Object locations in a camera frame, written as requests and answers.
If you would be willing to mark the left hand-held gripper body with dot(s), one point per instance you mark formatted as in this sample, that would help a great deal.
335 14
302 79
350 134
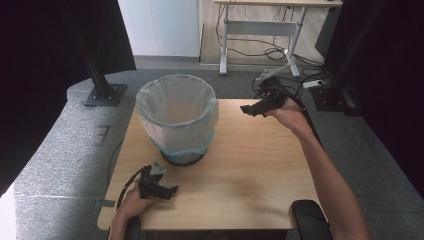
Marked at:
150 186

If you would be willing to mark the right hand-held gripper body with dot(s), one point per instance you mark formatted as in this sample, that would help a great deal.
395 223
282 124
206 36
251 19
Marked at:
273 91

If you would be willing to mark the black waste bin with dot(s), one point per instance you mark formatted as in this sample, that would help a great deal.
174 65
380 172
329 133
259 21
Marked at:
181 160

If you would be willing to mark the trash bin with plastic liner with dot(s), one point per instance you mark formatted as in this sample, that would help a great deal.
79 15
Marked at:
180 133

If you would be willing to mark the person's left hand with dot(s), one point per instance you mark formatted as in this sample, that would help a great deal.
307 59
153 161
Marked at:
133 206

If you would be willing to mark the person's right hand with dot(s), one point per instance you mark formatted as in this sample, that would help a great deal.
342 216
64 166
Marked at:
293 118

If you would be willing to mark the white power strip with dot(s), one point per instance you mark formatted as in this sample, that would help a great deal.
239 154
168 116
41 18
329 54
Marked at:
313 84

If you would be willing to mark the black chair armrest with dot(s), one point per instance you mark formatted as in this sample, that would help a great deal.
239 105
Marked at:
134 230
306 220

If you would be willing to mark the grey tape strip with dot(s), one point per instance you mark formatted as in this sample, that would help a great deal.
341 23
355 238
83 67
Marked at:
106 203

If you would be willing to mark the black metal stand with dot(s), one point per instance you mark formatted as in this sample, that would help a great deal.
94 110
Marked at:
336 83
100 83

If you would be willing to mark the white-legged wooden desk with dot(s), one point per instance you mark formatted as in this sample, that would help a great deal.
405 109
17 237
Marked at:
261 28

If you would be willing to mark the black curtain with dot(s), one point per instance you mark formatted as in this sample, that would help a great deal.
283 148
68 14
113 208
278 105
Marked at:
33 66
393 83

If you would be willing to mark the white partition panel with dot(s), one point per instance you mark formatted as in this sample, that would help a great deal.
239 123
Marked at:
160 26

